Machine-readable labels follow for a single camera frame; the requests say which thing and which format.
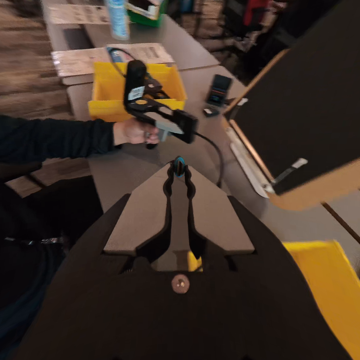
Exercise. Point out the black camera battery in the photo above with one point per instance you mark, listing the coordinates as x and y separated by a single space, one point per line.
211 112

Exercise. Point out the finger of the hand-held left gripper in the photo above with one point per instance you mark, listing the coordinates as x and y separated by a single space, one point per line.
168 127
163 114

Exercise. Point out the person's torso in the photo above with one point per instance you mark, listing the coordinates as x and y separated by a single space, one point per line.
28 267

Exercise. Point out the white blue wipes canister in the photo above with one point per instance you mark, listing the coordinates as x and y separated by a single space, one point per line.
119 19

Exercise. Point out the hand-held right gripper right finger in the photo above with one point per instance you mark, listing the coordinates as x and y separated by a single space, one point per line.
219 222

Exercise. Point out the black adapter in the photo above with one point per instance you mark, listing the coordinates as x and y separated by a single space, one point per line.
187 126

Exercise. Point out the printed paper sheet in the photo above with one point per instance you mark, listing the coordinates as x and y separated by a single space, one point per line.
78 62

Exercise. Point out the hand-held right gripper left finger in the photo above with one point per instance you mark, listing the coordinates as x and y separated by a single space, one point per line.
137 219

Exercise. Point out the black battery charger case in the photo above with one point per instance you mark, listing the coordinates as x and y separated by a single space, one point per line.
219 90

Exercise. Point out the green plastic box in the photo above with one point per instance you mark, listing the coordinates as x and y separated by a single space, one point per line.
146 19

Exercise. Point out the person's left hand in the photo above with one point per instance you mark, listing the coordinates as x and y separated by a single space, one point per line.
129 132

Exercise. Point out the wooden book stand white base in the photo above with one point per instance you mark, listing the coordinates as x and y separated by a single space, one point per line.
295 112

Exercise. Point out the red storage bin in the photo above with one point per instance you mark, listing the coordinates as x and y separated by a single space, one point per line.
254 12

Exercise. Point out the yellow plastic bin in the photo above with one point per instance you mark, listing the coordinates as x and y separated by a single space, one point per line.
109 92
332 275

